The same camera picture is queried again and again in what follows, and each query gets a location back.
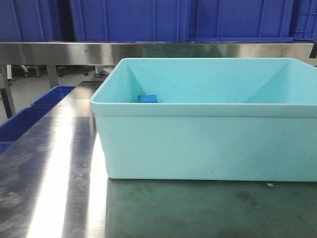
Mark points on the small blue cube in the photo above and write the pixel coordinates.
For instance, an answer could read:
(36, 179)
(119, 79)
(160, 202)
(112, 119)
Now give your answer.
(147, 99)

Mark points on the steel shelf leg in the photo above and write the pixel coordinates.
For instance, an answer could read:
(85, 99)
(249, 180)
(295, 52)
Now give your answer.
(5, 92)

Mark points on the light teal plastic tub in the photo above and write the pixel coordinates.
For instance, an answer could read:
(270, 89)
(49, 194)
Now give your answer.
(251, 119)

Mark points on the blue crate upper middle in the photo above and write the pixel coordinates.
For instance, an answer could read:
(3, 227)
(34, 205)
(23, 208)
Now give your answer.
(130, 20)

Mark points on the blue crate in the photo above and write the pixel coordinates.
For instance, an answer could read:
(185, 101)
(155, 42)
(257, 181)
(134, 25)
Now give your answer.
(29, 21)
(130, 20)
(253, 21)

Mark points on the blue crate upper right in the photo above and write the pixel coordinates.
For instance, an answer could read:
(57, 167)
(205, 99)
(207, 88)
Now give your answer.
(253, 21)

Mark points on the blue bin beside table far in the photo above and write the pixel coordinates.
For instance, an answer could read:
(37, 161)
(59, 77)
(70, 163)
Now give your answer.
(52, 97)

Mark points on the blue bin beside table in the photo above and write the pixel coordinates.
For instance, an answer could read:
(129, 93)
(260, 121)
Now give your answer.
(17, 125)
(52, 97)

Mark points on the blue bin beside table near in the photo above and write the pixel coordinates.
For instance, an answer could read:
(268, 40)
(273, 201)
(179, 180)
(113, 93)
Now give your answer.
(17, 125)

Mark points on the blue crate upper left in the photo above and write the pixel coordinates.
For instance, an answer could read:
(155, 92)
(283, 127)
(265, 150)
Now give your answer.
(29, 21)

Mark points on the stainless steel shelf rail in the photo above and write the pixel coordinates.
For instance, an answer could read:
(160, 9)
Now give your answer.
(58, 53)

